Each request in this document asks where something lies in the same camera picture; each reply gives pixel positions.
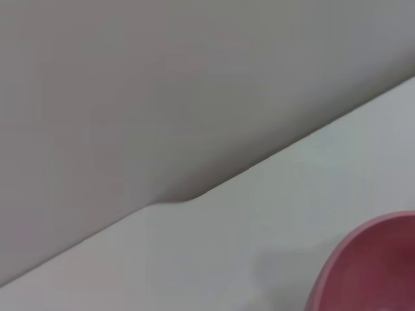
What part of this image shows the pink plastic bowl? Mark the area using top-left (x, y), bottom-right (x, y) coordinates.
top-left (303, 210), bottom-right (415, 311)

